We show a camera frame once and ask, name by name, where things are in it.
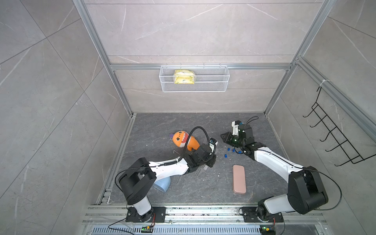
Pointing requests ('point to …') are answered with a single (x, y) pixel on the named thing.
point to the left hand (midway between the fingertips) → (216, 152)
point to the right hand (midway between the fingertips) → (221, 135)
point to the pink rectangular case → (239, 181)
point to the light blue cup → (163, 184)
